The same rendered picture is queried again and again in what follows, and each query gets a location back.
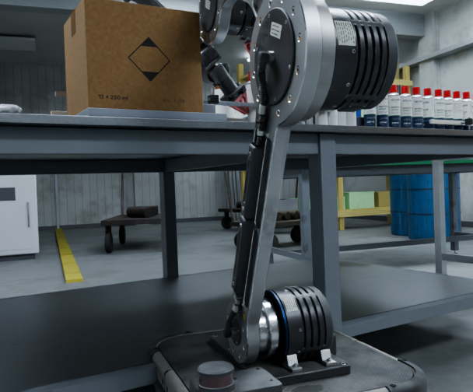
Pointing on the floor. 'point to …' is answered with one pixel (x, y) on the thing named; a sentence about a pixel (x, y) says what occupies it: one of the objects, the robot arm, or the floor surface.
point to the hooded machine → (5, 218)
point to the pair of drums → (417, 205)
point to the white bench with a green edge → (452, 167)
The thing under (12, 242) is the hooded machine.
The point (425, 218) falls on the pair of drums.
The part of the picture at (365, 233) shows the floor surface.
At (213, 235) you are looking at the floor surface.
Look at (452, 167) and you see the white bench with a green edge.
